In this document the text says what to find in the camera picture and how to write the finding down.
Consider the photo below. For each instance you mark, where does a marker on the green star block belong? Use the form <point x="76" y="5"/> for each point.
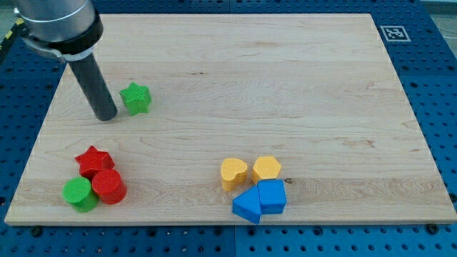
<point x="136" y="98"/>

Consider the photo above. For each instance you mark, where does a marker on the white fiducial marker tag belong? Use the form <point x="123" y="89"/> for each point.
<point x="395" y="33"/>

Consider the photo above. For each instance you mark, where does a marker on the wooden board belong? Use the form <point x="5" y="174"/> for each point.
<point x="317" y="92"/>

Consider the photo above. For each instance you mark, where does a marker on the red cylinder block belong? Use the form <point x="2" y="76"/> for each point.
<point x="109" y="186"/>

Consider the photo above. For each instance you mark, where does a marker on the green cylinder block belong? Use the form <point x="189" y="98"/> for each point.
<point x="79" y="194"/>

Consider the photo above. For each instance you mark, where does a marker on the blue cube block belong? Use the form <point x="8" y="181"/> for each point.
<point x="272" y="196"/>

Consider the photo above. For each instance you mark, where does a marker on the blue triangle block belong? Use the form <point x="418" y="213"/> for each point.
<point x="247" y="205"/>

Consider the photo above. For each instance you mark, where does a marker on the yellow hexagon block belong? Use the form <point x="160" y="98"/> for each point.
<point x="265" y="167"/>

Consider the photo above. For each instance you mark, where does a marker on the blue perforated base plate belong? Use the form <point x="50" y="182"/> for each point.
<point x="426" y="67"/>

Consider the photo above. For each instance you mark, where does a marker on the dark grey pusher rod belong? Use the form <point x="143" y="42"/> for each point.
<point x="93" y="85"/>

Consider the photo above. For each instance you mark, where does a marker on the red star block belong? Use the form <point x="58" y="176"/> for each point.
<point x="93" y="161"/>

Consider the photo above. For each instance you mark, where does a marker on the yellow heart block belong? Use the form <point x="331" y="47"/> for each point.
<point x="233" y="172"/>

